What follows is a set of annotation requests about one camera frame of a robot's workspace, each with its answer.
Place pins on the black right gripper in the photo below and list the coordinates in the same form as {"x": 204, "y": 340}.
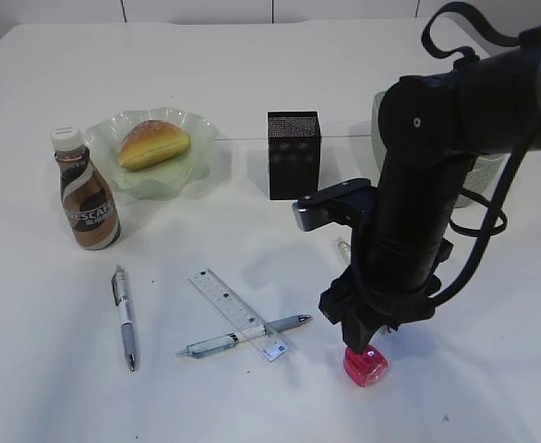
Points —
{"x": 395, "y": 254}

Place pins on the pink translucent sharpener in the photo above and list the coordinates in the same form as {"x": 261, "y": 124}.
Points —
{"x": 365, "y": 368}

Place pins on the beige white ballpoint pen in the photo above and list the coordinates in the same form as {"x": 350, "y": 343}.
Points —
{"x": 343, "y": 250}

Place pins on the blue clear ballpoint pen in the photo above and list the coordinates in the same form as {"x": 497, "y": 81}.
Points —
{"x": 229, "y": 341}

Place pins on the clear plastic ruler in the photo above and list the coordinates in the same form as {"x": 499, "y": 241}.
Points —
{"x": 247, "y": 323}

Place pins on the sugared bread roll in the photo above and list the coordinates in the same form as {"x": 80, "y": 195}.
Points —
{"x": 150, "y": 143}

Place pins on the brown Nescafe coffee bottle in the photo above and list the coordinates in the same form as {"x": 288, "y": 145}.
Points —
{"x": 86, "y": 198}

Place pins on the blue black right robot arm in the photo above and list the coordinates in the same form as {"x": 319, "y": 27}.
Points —
{"x": 499, "y": 112}

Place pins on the black mesh pen holder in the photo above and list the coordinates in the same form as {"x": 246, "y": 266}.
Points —
{"x": 294, "y": 143}

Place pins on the green woven plastic basket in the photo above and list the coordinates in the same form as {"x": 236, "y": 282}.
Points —
{"x": 481, "y": 176}

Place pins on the grey white ballpoint pen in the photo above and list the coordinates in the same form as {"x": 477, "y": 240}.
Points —
{"x": 123, "y": 302}

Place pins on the green wavy glass plate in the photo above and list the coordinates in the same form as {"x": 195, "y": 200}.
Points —
{"x": 163, "y": 180}

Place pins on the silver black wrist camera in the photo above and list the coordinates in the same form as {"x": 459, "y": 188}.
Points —
{"x": 349, "y": 203}

